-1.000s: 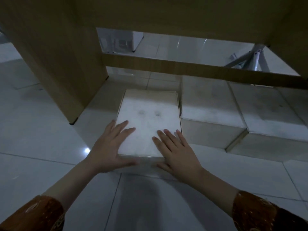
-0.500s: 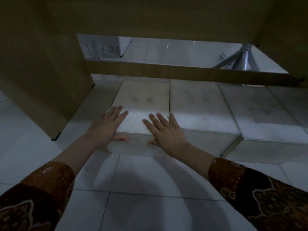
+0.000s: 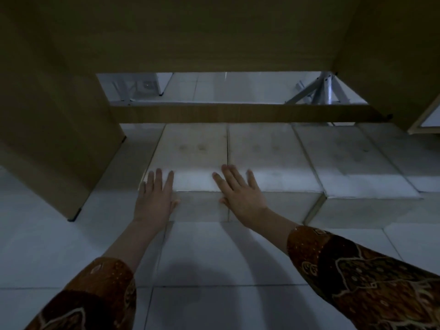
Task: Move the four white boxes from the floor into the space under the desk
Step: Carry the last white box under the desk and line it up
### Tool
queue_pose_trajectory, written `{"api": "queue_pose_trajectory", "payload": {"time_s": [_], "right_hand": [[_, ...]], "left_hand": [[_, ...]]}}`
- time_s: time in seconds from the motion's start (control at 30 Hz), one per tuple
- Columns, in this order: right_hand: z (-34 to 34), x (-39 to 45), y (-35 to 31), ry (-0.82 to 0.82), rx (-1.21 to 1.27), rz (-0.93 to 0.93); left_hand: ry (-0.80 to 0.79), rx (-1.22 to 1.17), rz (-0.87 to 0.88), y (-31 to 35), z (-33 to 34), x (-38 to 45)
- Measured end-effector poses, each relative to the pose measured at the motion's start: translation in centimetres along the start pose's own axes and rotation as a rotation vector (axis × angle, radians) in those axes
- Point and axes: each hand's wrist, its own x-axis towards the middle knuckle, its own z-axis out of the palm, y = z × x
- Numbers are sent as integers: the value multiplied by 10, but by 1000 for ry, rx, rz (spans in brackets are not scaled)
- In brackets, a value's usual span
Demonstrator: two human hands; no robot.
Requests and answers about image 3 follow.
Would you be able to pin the person's right hand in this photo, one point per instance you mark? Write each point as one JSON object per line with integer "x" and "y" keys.
{"x": 242, "y": 199}

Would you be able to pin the person's left hand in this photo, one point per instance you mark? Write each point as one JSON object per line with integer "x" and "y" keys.
{"x": 153, "y": 206}

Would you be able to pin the person's left middle finger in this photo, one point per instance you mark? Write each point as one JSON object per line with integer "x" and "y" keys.
{"x": 158, "y": 183}

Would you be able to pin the person's left little finger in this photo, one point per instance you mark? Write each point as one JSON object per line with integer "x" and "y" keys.
{"x": 142, "y": 190}

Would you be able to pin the person's right thumb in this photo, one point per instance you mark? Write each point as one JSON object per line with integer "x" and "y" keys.
{"x": 225, "y": 203}

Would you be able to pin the person's left thumb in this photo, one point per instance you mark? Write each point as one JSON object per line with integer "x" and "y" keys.
{"x": 176, "y": 202}

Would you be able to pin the person's right middle finger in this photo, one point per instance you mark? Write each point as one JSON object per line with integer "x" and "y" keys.
{"x": 229, "y": 178}

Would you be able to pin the person's right little finger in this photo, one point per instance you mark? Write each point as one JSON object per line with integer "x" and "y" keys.
{"x": 253, "y": 183}

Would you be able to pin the white cardboard box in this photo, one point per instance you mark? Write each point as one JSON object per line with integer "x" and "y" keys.
{"x": 350, "y": 161}
{"x": 196, "y": 151}
{"x": 275, "y": 151}

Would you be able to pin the person's right forearm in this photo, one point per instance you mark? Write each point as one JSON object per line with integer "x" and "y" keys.
{"x": 266, "y": 228}

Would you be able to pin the person's left forearm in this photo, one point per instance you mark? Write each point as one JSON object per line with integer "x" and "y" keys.
{"x": 134, "y": 238}

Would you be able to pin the brown batik sleeve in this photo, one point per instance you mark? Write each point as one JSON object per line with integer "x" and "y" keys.
{"x": 371, "y": 281}
{"x": 92, "y": 298}

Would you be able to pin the brown wooden desk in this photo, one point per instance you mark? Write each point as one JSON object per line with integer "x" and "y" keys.
{"x": 220, "y": 34}

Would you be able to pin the light-edged wooden furniture panel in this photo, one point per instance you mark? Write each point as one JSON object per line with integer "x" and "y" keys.
{"x": 424, "y": 121}

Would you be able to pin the white metal furniture frame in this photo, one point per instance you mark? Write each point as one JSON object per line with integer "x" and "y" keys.
{"x": 132, "y": 87}

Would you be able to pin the white metal folding frame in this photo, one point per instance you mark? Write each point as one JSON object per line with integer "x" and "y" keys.
{"x": 321, "y": 91}

